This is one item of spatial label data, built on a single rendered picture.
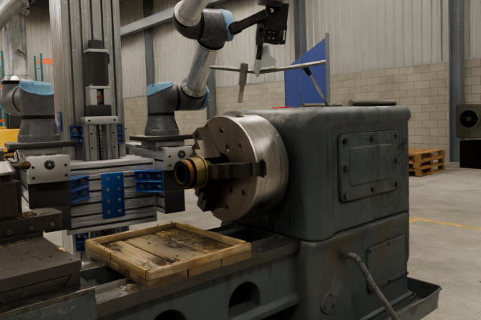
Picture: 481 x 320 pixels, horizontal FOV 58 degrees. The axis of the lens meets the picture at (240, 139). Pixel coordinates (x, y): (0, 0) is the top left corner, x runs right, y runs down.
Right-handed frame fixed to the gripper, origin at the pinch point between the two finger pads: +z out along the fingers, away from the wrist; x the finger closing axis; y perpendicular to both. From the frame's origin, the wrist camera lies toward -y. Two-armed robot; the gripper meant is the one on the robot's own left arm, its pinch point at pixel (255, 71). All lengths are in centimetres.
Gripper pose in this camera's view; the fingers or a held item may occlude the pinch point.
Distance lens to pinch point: 127.9
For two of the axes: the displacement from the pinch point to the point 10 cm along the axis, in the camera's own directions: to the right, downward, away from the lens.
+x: -0.3, -2.1, 9.8
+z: -1.0, 9.7, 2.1
